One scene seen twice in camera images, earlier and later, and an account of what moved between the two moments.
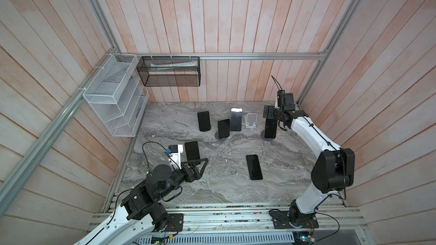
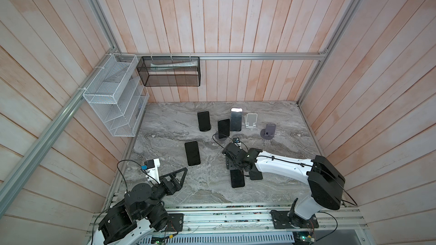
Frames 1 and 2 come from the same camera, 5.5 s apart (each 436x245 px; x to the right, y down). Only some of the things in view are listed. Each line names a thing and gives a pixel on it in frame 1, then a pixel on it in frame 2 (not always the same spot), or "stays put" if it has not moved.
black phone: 192,150 stays put
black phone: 271,128 to 237,178
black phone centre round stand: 223,128 stays put
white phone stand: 251,120 stays put
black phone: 204,121 stays put
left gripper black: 197,174 to 177,185
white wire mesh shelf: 118,96 stays put
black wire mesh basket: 170,71 stays put
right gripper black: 271,109 to 229,164
